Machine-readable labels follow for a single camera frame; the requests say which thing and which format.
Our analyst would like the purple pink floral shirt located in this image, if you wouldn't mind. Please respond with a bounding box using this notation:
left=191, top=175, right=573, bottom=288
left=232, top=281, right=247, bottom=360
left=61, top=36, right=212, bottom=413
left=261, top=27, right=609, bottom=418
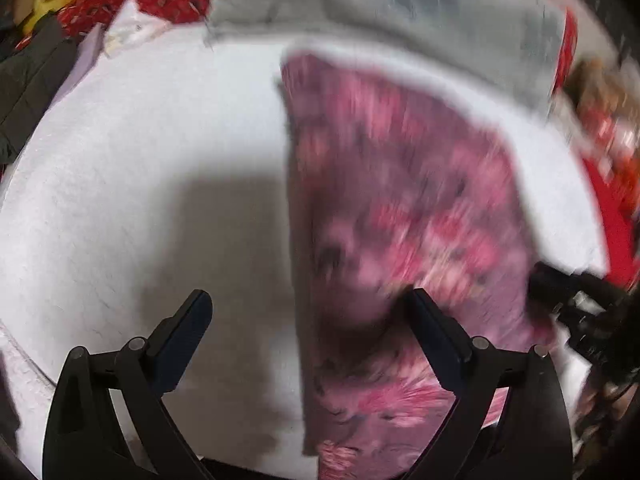
left=281, top=53, right=554, bottom=479

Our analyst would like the white quilted bed cover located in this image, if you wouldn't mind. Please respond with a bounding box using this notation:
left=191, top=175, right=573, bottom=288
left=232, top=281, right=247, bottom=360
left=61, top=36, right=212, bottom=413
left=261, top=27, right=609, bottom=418
left=1, top=25, right=608, bottom=479

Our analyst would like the grey flower embroidered pillow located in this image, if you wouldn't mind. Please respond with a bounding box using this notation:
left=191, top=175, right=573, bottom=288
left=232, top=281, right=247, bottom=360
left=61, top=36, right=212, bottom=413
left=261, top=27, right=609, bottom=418
left=207, top=0, right=578, bottom=112

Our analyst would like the dark green quilted jacket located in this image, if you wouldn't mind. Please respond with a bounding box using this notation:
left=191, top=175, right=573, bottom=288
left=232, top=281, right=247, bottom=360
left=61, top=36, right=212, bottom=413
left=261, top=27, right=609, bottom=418
left=1, top=13, right=77, bottom=166

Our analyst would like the clear plastic packet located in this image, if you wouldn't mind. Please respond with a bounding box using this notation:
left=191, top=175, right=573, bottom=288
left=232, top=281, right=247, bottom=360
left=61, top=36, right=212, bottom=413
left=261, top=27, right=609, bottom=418
left=103, top=0, right=172, bottom=58

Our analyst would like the plain red cloth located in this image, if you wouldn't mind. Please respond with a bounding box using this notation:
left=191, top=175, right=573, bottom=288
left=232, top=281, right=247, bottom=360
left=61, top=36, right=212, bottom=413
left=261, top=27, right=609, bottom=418
left=582, top=157, right=639, bottom=289

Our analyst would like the doll in plastic wrap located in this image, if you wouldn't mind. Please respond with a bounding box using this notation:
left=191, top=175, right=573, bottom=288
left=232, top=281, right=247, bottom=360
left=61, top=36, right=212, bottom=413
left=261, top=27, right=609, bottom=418
left=568, top=58, right=639, bottom=211

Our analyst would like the white paper sheet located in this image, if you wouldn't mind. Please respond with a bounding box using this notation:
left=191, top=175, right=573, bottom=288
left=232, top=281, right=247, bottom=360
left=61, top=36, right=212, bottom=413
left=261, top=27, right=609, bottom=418
left=50, top=24, right=105, bottom=107

